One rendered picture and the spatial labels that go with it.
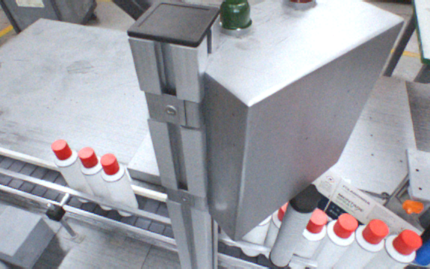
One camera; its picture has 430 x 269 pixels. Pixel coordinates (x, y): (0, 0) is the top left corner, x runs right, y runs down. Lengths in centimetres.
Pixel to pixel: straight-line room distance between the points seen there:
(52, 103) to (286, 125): 113
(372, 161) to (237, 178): 79
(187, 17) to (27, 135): 104
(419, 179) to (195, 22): 53
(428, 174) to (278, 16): 47
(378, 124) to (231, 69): 95
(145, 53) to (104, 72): 116
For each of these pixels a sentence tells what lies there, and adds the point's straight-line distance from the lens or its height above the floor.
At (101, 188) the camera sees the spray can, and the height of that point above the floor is 98.
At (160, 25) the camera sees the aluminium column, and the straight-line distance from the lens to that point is 20.
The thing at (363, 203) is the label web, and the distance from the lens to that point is 70.
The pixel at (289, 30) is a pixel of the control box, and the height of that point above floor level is 148.
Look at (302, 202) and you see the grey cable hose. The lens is 37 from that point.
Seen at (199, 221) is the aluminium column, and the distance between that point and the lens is 35.
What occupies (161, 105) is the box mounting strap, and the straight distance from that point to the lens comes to 22.
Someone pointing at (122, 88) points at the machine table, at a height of 83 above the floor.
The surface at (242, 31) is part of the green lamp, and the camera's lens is 23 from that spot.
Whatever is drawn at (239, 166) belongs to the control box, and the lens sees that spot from 22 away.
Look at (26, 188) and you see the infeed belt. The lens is 98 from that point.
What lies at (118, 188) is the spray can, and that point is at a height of 101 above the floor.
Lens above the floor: 159
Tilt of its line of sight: 48 degrees down
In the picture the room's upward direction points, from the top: straight up
